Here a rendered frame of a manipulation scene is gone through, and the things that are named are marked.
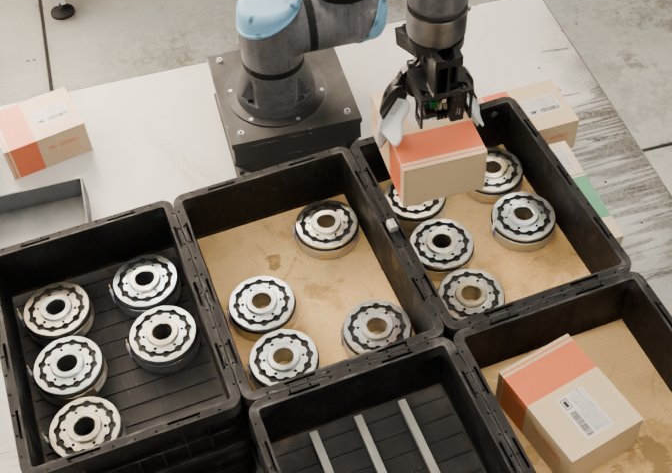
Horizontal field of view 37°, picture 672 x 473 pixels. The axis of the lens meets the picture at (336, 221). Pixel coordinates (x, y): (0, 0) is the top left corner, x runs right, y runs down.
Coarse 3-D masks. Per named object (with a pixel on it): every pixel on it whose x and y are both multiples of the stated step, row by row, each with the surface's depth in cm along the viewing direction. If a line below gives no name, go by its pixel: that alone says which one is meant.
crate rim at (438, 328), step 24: (288, 168) 162; (192, 192) 160; (216, 192) 160; (384, 216) 155; (192, 240) 155; (408, 264) 148; (216, 312) 145; (432, 312) 143; (432, 336) 140; (360, 360) 138; (240, 384) 137; (288, 384) 136
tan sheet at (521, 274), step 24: (528, 192) 170; (456, 216) 167; (480, 216) 167; (480, 240) 163; (552, 240) 163; (480, 264) 160; (504, 264) 160; (528, 264) 160; (552, 264) 160; (576, 264) 159; (504, 288) 157; (528, 288) 157
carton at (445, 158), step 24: (408, 96) 144; (408, 120) 141; (432, 120) 141; (384, 144) 143; (408, 144) 138; (432, 144) 138; (456, 144) 138; (480, 144) 137; (408, 168) 135; (432, 168) 136; (456, 168) 137; (480, 168) 139; (408, 192) 138; (432, 192) 140; (456, 192) 141
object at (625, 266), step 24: (528, 120) 167; (360, 144) 165; (360, 168) 161; (576, 192) 156; (408, 240) 151; (624, 264) 147; (432, 288) 146; (552, 288) 145; (576, 288) 144; (504, 312) 142
